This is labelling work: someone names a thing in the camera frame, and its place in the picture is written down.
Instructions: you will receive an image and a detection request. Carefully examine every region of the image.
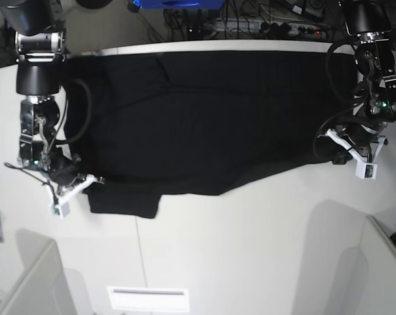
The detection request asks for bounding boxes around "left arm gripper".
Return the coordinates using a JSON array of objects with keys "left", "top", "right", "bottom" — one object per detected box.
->
[{"left": 325, "top": 122, "right": 387, "bottom": 165}]

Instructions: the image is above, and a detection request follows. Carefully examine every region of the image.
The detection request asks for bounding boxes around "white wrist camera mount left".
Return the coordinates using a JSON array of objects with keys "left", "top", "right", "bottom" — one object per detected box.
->
[{"left": 326, "top": 129, "right": 387, "bottom": 180}]

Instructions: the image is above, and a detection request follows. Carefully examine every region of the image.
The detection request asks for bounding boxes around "black T-shirt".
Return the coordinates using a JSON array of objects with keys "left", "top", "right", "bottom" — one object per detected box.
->
[{"left": 64, "top": 51, "right": 357, "bottom": 219}]

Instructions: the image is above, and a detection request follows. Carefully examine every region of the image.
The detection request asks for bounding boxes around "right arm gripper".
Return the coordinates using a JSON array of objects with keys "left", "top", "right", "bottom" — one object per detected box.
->
[{"left": 42, "top": 152, "right": 105, "bottom": 197}]

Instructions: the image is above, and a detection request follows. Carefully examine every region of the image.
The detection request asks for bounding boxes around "blue box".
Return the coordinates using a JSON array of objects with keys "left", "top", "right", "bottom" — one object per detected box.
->
[{"left": 132, "top": 0, "right": 224, "bottom": 10}]

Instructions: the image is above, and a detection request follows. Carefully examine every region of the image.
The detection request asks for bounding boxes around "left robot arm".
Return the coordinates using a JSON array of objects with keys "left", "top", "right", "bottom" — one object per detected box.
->
[{"left": 315, "top": 1, "right": 396, "bottom": 165}]

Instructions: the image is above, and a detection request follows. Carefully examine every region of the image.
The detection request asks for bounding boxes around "white table side panel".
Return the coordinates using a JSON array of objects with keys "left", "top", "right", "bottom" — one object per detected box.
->
[{"left": 0, "top": 231, "right": 94, "bottom": 314}]

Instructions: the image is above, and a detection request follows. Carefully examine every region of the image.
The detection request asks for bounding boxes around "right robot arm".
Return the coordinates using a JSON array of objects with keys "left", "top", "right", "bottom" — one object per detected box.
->
[{"left": 0, "top": 1, "right": 104, "bottom": 197}]

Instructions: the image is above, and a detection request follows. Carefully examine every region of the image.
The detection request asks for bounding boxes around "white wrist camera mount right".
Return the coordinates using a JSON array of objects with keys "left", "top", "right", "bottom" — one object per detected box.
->
[{"left": 45, "top": 175, "right": 98, "bottom": 219}]

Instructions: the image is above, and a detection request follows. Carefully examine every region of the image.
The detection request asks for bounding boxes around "white power strip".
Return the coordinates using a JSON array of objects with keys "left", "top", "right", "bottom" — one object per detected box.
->
[{"left": 210, "top": 18, "right": 329, "bottom": 38}]

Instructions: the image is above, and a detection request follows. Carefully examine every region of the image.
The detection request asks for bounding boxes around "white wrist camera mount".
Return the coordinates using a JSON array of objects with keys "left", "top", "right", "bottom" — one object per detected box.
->
[
  {"left": 45, "top": 175, "right": 98, "bottom": 219},
  {"left": 326, "top": 129, "right": 387, "bottom": 180}
]

